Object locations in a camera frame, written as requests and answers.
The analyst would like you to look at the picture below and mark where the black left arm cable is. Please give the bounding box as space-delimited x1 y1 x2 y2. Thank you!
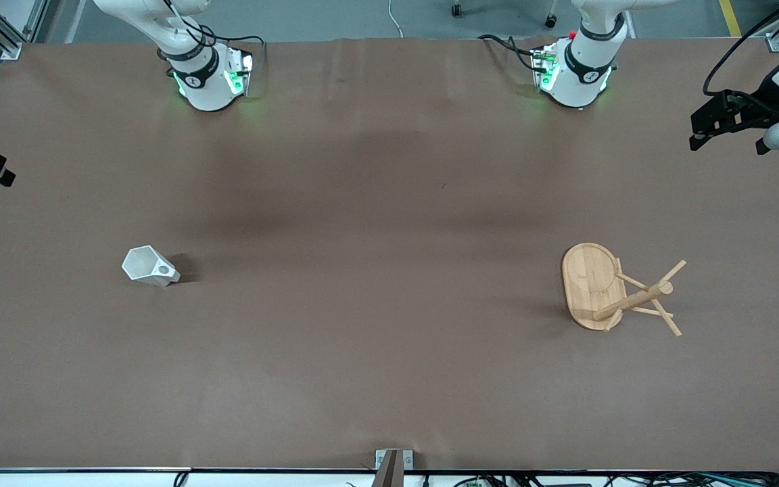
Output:
702 0 779 97

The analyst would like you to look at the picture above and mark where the base connector box green light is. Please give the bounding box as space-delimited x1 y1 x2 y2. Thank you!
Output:
531 43 561 94
224 50 256 97

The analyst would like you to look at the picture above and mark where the wooden cup rack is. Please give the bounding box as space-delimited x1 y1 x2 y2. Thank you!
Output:
561 242 688 338

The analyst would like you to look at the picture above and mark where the white faceted cup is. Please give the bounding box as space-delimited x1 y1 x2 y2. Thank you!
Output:
121 245 181 287

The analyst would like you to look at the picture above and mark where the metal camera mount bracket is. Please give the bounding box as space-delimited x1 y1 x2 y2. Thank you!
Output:
371 448 415 487

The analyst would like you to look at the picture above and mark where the black base cable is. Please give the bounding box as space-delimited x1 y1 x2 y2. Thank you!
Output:
476 33 543 74
157 0 267 68

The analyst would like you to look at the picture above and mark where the white floor cable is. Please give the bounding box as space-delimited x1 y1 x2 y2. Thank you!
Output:
387 0 406 40

